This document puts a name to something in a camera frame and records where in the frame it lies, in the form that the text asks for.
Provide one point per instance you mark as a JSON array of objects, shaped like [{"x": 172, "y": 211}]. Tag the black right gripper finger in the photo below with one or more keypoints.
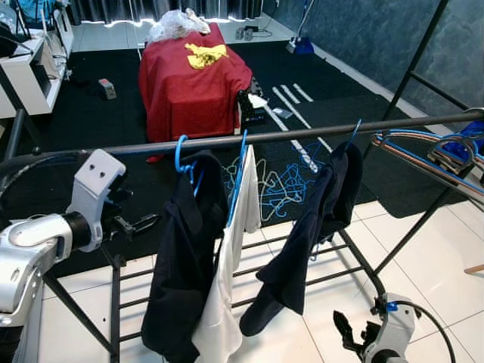
[
  {"x": 342, "y": 327},
  {"x": 358, "y": 331}
]

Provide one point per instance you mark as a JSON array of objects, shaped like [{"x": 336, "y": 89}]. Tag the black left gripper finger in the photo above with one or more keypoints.
[
  {"x": 147, "y": 219},
  {"x": 142, "y": 228}
]

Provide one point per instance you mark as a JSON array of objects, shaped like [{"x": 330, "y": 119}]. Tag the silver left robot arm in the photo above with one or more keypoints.
[{"x": 34, "y": 234}]

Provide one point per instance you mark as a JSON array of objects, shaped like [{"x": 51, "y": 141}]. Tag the blue plastic clothes hanger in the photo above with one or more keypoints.
[
  {"x": 244, "y": 144},
  {"x": 178, "y": 155},
  {"x": 355, "y": 132}
]

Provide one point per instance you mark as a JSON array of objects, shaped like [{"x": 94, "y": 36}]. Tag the black jacket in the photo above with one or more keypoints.
[{"x": 181, "y": 257}]

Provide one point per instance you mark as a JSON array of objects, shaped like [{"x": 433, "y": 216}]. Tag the dark navy garment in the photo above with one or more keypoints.
[{"x": 302, "y": 249}]

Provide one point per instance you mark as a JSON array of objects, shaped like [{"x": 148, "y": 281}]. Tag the white garment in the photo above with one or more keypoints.
[{"x": 219, "y": 318}]

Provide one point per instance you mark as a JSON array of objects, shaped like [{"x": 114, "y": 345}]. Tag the small grey box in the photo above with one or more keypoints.
[{"x": 108, "y": 89}]

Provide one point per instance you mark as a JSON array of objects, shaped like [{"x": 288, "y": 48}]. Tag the black box with paper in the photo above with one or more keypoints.
[{"x": 248, "y": 106}]

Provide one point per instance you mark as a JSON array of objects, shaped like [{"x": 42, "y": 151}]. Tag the bunch of spare hangers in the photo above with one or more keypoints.
[{"x": 423, "y": 155}]

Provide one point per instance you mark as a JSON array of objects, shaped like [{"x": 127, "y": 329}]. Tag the yellow cloth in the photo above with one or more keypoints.
[{"x": 204, "y": 57}]

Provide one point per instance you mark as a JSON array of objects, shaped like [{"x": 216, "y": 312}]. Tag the white desk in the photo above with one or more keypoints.
[{"x": 30, "y": 76}]

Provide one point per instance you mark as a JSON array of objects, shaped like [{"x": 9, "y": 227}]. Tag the black metal clothes rack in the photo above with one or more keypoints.
[{"x": 302, "y": 132}]

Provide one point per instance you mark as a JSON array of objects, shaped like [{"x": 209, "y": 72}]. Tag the white plastic bag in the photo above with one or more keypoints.
[{"x": 178, "y": 26}]

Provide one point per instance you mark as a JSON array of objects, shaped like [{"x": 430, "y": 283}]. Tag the grey power strip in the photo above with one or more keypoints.
[{"x": 246, "y": 33}]

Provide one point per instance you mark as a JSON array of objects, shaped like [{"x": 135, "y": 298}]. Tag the dark curtain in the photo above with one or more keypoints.
[{"x": 113, "y": 7}]

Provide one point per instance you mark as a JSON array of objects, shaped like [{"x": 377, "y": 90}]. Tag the blue base stand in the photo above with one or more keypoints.
[{"x": 302, "y": 47}]

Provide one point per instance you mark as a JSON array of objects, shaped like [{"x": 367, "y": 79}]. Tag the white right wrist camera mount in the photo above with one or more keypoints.
[{"x": 397, "y": 325}]

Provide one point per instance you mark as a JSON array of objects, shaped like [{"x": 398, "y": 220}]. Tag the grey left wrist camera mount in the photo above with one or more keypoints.
[{"x": 94, "y": 178}]

